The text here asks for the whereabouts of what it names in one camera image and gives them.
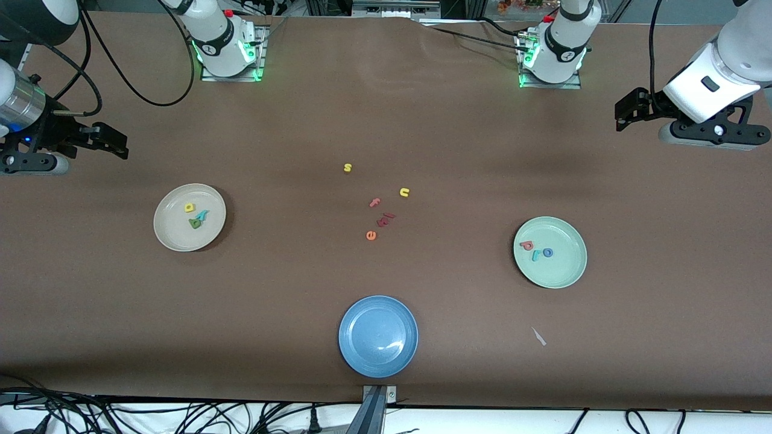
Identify beige brown plate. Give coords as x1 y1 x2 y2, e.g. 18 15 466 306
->
153 183 227 253

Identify orange artificial flowers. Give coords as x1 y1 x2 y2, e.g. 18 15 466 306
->
498 0 562 13

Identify brown table cover sheet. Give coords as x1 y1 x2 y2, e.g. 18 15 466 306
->
0 11 772 412

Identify light green plate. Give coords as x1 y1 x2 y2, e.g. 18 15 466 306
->
513 216 588 289

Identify blue plate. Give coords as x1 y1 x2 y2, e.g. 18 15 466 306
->
338 295 419 379

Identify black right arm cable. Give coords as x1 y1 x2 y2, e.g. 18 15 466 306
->
0 0 197 116

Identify thin black table cable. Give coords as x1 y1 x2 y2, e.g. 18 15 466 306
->
478 17 528 36
422 23 527 50

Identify grey metal rail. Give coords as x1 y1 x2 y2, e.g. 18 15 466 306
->
352 0 441 19

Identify black floor cable tangle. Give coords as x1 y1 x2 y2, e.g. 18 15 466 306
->
0 374 341 434

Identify metal table edge bracket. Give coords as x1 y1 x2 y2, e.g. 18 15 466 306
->
361 385 399 434

